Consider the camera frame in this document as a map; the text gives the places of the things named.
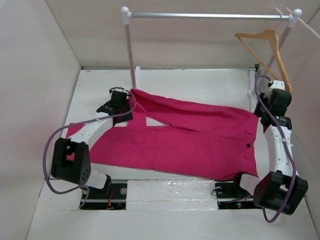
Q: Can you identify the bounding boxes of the pink trousers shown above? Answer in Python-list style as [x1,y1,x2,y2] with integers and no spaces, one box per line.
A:
[65,87,261,180]

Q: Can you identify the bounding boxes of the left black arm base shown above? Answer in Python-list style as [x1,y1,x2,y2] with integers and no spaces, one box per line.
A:
[79,182,128,211]

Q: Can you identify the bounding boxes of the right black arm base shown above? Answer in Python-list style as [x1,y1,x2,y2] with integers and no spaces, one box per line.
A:
[211,181,258,210]

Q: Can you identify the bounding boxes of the wooden clothes hanger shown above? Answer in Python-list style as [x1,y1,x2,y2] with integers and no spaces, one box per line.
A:
[234,29,293,94]

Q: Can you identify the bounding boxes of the white metal clothes rack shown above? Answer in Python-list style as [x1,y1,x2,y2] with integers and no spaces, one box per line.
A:
[120,6,303,88]

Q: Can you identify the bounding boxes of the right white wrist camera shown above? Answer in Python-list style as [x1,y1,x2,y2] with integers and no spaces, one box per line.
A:
[266,80,285,90]

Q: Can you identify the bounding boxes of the aluminium table edge rail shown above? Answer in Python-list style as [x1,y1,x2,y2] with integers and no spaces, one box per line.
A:
[81,66,256,71]

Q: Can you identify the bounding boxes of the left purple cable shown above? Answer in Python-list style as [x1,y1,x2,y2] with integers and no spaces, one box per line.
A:
[42,86,138,208]

